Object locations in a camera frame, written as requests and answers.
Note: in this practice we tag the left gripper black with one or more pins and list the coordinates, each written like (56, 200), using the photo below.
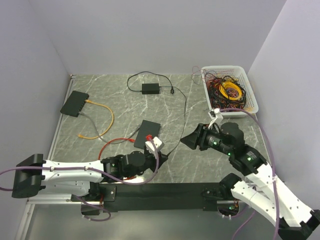
(162, 158)

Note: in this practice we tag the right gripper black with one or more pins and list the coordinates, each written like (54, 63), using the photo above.
(198, 137)

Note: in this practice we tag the black box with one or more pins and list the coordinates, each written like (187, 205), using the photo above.
(147, 128)

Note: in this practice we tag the black network switch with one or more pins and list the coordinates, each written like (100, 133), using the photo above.
(74, 103)

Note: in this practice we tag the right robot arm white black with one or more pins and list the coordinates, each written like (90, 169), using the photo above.
(270, 197)

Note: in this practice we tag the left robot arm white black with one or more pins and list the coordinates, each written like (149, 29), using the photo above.
(35, 174)

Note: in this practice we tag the white plastic basket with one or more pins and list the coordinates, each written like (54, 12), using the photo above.
(228, 87)

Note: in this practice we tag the black power adapter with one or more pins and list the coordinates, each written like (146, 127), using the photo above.
(150, 88)

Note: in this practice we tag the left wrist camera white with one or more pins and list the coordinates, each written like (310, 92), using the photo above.
(153, 144)

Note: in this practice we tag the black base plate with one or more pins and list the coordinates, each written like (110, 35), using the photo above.
(117, 197)

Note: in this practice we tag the aluminium rail frame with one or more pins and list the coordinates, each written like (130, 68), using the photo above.
(49, 199)

